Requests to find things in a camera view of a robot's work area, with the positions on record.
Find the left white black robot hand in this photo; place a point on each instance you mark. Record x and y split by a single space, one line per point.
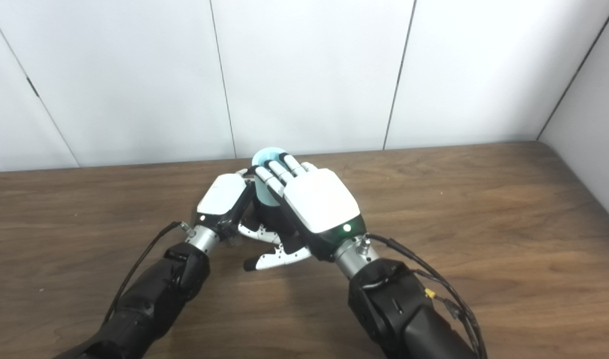
224 199

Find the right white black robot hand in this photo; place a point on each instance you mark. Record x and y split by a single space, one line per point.
319 204

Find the light blue cylinder cup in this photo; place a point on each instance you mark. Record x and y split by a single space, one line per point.
264 174

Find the black flared nozzle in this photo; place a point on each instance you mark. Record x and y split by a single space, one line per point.
269 214

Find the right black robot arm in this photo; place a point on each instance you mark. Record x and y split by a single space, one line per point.
399 309

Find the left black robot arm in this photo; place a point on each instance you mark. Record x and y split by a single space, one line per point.
154 299

